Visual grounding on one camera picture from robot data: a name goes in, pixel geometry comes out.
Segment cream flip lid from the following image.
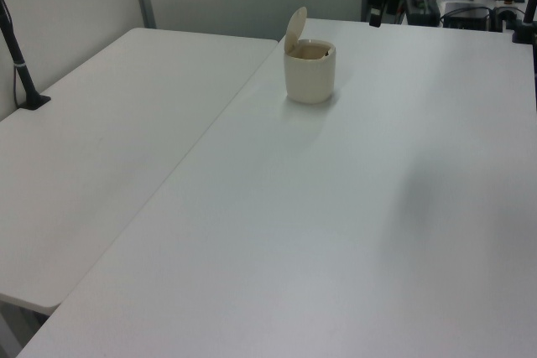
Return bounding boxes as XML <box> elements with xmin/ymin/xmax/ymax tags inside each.
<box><xmin>284</xmin><ymin>6</ymin><xmax>309</xmax><ymax>55</ymax></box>

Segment black electronics box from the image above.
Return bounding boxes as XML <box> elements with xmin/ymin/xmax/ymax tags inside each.
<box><xmin>404</xmin><ymin>0</ymin><xmax>441</xmax><ymax>27</ymax></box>

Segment white ceramic bowl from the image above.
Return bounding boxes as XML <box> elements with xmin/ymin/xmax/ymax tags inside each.
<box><xmin>284</xmin><ymin>39</ymin><xmax>337</xmax><ymax>105</ymax></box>

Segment thin black stand cable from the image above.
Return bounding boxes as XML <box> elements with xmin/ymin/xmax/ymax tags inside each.
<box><xmin>0</xmin><ymin>0</ymin><xmax>20</xmax><ymax>107</ymax></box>

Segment black camera stand pole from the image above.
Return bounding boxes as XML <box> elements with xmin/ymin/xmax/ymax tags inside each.
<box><xmin>0</xmin><ymin>0</ymin><xmax>52</xmax><ymax>112</ymax></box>

